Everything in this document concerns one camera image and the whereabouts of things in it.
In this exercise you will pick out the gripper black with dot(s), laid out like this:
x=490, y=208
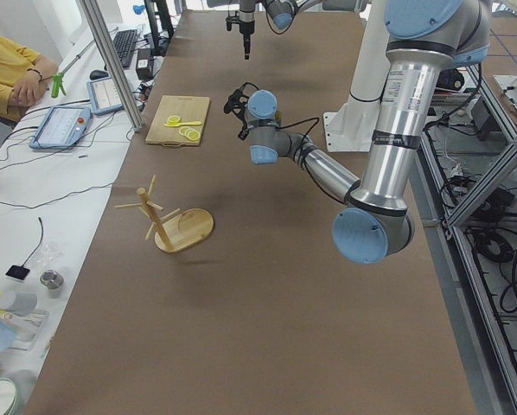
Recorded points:
x=245, y=26

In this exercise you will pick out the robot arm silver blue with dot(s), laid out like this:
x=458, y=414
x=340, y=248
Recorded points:
x=279, y=15
x=422, y=38

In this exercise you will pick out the wooden cup rack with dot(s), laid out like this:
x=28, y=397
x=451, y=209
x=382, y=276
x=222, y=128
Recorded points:
x=175, y=231

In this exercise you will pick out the small metal cup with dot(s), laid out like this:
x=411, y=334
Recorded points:
x=53, y=282

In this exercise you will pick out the grey cup on tray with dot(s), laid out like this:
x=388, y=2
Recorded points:
x=19, y=303

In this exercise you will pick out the wooden cutting board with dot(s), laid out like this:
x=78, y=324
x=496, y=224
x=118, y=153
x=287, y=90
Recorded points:
x=190, y=108

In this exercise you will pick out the black power adapter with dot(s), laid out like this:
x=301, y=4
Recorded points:
x=144, y=64

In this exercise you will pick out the yellow lemon slice toy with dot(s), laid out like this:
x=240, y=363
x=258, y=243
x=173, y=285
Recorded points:
x=191, y=134

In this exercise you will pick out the yellow toy spoon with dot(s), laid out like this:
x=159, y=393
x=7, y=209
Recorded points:
x=176, y=121

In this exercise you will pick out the black keyboard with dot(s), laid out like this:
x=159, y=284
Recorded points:
x=125, y=42

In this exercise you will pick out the white pillar with base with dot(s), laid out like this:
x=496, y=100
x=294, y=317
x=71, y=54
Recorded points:
x=351, y=128

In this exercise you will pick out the far teach pendant tablet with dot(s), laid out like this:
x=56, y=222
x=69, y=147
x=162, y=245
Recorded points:
x=103, y=95

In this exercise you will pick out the teach pendant tablet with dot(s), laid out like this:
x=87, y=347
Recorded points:
x=103, y=95
x=63, y=127

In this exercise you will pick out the computer mouse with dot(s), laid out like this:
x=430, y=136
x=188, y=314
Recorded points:
x=98, y=74

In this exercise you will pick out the near teach pendant tablet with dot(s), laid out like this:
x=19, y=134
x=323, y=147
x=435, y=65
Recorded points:
x=63, y=127

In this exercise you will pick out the person in yellow shirt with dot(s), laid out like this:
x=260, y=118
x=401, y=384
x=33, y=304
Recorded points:
x=24, y=77

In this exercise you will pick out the black square pad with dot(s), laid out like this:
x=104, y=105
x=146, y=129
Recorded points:
x=18, y=272

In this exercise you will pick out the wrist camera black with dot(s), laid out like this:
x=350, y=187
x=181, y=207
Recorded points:
x=236, y=101

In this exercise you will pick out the aluminium frame post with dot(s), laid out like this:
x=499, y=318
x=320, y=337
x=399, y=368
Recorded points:
x=100, y=31

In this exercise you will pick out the green handled tool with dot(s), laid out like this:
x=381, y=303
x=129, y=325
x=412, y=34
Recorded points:
x=58, y=86

